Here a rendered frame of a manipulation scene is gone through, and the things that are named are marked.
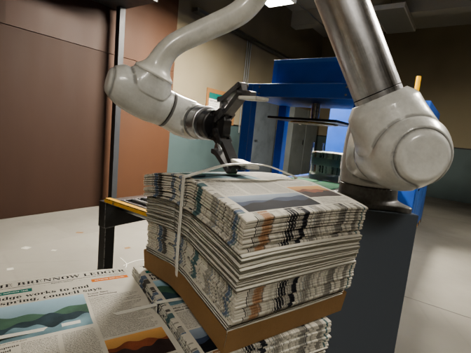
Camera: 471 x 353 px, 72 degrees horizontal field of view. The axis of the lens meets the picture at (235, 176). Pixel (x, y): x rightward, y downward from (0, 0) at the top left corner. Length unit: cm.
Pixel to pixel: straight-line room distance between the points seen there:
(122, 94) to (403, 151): 62
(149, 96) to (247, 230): 50
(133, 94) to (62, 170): 365
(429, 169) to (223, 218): 40
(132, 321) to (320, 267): 34
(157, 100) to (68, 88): 360
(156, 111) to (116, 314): 48
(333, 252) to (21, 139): 389
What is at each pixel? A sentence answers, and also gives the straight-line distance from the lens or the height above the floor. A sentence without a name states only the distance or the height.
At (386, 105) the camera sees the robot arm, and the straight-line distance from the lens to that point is 72.
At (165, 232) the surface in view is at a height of 94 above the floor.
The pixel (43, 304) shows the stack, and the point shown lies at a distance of 71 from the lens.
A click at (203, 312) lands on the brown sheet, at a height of 87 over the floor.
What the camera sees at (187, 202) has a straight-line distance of 59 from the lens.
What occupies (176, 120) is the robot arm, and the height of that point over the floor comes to 118.
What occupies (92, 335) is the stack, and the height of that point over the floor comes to 83.
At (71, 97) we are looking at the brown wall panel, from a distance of 444.
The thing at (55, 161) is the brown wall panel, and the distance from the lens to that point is 439.
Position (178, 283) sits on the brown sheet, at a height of 87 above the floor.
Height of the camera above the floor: 117
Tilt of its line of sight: 8 degrees down
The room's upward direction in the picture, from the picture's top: 6 degrees clockwise
